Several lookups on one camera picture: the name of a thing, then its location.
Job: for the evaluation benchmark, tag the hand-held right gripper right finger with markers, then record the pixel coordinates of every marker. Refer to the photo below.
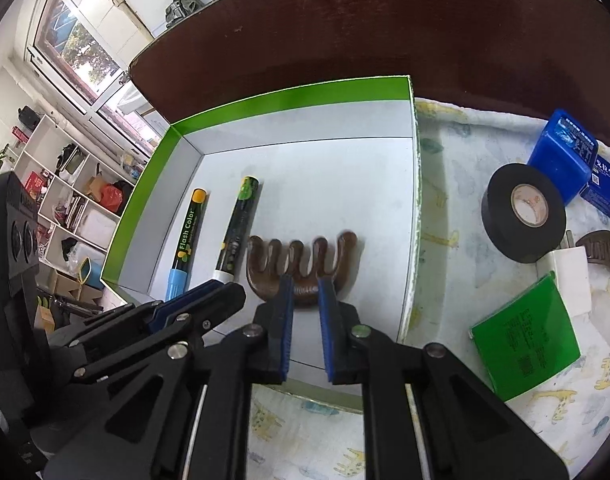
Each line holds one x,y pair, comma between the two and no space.
329,330

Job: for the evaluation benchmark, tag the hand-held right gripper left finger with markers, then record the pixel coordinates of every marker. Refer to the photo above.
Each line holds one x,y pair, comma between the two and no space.
281,330

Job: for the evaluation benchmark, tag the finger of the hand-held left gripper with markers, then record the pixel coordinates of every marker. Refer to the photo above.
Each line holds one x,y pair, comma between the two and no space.
205,310
185,296

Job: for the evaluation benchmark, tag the brown wooden comb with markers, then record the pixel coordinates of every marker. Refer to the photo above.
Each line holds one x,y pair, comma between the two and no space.
265,280

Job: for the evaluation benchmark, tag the green and white cardboard box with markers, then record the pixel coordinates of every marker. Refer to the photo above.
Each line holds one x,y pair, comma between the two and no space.
310,185

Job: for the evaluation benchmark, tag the black tape roll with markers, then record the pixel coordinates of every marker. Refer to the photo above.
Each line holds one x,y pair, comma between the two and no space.
500,220

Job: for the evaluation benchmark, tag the white charger plug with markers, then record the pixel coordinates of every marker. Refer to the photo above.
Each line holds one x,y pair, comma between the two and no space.
567,270

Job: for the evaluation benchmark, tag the dark hair claw clip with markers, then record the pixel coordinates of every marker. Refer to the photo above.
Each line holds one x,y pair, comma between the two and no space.
597,247

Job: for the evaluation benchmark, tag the white shelf unit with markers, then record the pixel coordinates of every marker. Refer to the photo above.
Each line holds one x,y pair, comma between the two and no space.
52,195

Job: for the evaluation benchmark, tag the black marker blue cap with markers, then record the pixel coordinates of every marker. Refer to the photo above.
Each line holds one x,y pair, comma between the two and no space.
187,240

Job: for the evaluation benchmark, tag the teal bin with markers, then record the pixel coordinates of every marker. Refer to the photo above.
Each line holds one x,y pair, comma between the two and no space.
91,272

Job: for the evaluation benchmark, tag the white storage box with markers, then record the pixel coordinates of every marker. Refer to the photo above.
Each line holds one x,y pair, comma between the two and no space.
97,229

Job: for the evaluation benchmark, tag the black marker with green cap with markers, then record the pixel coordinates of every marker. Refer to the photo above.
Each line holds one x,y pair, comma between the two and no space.
237,225

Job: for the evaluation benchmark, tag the red bag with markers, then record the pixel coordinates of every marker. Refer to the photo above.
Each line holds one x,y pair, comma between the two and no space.
111,198

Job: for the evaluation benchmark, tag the black bag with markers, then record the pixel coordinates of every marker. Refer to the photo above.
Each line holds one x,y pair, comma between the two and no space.
28,116

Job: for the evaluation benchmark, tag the printed white blanket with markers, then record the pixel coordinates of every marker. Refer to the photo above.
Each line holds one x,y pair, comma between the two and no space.
460,285

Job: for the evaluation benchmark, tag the green flat packet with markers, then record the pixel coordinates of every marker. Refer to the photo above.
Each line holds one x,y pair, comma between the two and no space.
525,335

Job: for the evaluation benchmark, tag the window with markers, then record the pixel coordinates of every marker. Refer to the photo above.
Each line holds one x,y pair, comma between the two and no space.
70,40

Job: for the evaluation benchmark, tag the green bag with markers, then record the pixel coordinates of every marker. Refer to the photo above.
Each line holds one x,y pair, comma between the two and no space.
181,12

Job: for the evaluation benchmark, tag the blue plastic cube box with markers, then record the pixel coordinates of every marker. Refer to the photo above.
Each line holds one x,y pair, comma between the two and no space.
555,160

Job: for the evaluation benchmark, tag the dark wooden headboard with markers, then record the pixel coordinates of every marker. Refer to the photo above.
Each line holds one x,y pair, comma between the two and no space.
335,25

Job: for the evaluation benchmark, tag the blue medicine carton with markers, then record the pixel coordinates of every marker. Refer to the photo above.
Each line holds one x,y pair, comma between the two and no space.
607,190

